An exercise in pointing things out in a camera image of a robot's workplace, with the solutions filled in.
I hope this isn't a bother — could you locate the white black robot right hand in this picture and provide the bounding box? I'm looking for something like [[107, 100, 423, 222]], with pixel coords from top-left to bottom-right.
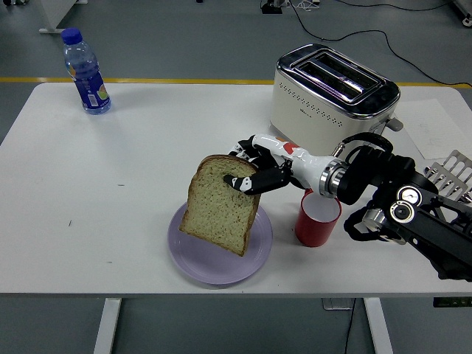
[[223, 133, 333, 196]]

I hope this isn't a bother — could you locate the black table control panel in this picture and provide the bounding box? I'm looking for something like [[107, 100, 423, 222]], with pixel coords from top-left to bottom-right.
[[433, 296, 472, 309]]

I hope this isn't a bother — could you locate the bread slice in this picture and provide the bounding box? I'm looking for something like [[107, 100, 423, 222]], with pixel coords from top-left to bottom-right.
[[178, 153, 262, 257]]

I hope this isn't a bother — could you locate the white table leg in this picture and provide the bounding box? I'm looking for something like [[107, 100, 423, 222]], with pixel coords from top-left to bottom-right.
[[363, 297, 395, 354], [92, 297, 122, 354]]

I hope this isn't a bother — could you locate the black cable under table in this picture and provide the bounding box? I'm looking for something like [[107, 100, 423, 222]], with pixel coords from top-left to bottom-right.
[[342, 298, 357, 354]]

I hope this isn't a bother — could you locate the clear bracket under table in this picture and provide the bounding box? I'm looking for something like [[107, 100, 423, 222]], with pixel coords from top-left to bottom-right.
[[322, 297, 357, 311]]

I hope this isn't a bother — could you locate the metal toast rack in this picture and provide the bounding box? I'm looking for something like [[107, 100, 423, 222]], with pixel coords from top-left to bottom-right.
[[423, 149, 472, 205]]

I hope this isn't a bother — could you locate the white paper sheet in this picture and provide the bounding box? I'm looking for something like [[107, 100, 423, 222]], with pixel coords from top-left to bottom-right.
[[395, 97, 472, 161]]

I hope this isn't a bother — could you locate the thin black floor cable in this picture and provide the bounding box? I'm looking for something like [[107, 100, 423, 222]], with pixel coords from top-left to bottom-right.
[[337, 0, 457, 12]]

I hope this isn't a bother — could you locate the white floor cable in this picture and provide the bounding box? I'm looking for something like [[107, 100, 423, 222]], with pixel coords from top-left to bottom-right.
[[293, 0, 321, 12]]

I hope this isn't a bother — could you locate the cream and chrome toaster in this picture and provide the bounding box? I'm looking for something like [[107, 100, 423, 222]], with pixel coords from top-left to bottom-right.
[[268, 43, 405, 163]]

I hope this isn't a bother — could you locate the white furniture frame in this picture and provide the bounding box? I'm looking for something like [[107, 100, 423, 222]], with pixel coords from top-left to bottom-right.
[[451, 0, 472, 27]]

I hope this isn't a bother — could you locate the red mug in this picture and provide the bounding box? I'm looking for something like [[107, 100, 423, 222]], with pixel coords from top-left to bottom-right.
[[294, 187, 343, 248]]

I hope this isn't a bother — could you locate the purple round plate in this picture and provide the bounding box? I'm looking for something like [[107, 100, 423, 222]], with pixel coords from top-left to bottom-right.
[[167, 201, 274, 286]]

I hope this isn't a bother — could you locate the blue plastic water bottle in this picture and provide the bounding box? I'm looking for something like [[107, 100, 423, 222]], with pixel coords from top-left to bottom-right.
[[60, 27, 113, 116]]

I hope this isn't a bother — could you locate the white desk leg with foot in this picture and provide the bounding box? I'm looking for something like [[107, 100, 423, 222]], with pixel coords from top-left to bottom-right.
[[38, 0, 89, 35]]

